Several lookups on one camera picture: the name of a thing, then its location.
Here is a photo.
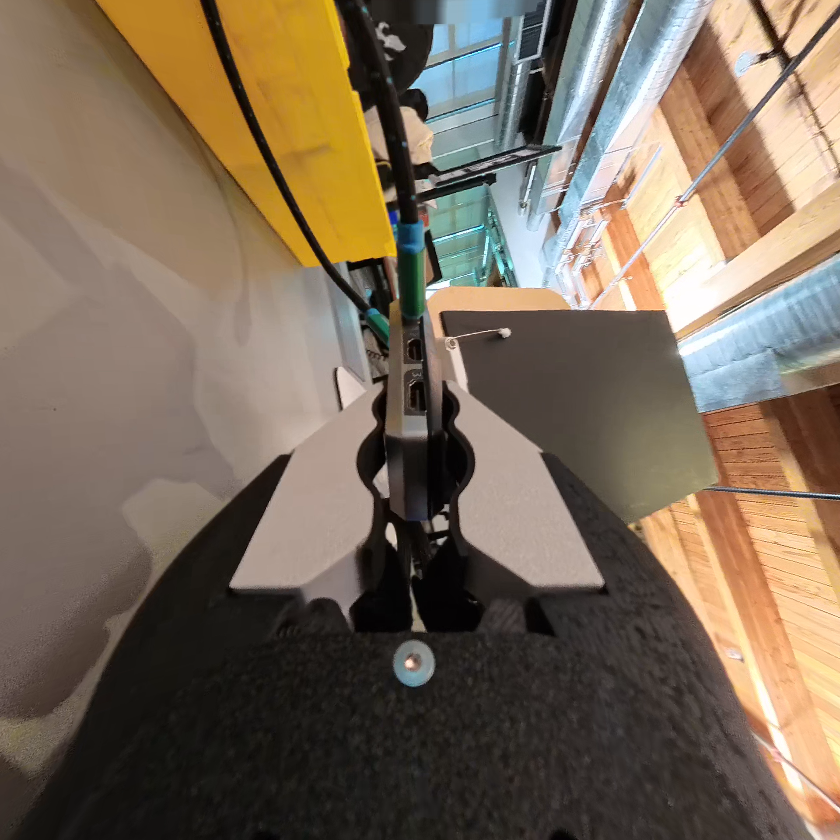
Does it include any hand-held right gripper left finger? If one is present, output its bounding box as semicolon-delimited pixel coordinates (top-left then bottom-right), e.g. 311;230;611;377
230;384;413;632

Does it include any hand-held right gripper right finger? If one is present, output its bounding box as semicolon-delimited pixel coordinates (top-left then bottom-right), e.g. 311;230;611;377
420;386;606;632

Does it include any grey HDMI switch box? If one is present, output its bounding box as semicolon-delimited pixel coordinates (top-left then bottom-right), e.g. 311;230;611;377
384;298;448;522

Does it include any black braided HDMI cable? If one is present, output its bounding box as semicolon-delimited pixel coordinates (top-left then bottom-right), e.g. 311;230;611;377
199;0;392;342
335;0;427;324

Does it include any yellow plastic bin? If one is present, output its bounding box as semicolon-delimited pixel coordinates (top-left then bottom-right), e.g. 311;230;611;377
95;0;399;268

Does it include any beige jacket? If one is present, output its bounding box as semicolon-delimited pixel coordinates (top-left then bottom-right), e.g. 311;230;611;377
364;108;435;165

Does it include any metal ventilation duct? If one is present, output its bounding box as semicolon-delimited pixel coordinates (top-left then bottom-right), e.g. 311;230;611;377
679;259;840;413
495;0;716;231

